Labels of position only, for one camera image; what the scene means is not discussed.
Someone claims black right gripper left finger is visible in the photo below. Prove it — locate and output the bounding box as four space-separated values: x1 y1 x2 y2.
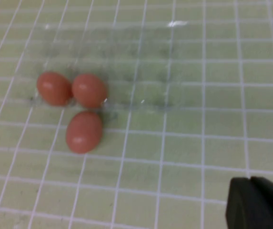
225 177 273 229

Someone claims brown egg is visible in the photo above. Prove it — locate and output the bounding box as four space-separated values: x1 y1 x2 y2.
71 73 108 108
66 111 103 154
36 72 73 106

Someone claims clear plastic egg tray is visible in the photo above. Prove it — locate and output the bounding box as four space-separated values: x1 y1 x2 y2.
28 20 192 115

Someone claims green checked tablecloth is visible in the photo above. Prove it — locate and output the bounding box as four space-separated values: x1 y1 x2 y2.
0 0 273 229

